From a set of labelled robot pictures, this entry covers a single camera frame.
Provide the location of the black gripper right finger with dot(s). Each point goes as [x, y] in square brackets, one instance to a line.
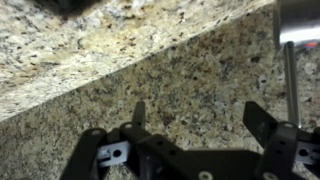
[258, 122]

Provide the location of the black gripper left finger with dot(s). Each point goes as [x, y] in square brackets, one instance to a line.
[139, 114]

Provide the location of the chrome kitchen faucet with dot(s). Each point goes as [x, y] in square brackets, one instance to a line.
[296, 25]

